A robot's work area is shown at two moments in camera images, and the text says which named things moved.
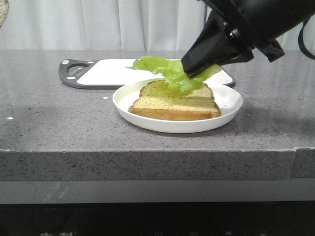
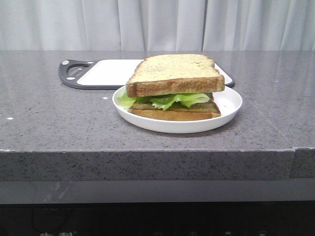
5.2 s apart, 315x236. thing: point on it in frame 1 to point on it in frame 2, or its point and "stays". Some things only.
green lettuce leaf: [173, 72] to [165, 101]
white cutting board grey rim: [113, 73] stays
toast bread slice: [4, 7] to [166, 74]
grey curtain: [110, 25] stays
